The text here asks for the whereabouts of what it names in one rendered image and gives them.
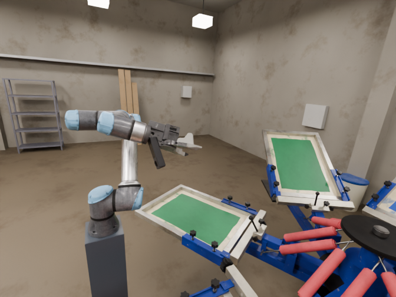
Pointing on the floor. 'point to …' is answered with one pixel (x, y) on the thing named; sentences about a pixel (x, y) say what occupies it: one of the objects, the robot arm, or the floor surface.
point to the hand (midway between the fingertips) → (194, 153)
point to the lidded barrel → (358, 185)
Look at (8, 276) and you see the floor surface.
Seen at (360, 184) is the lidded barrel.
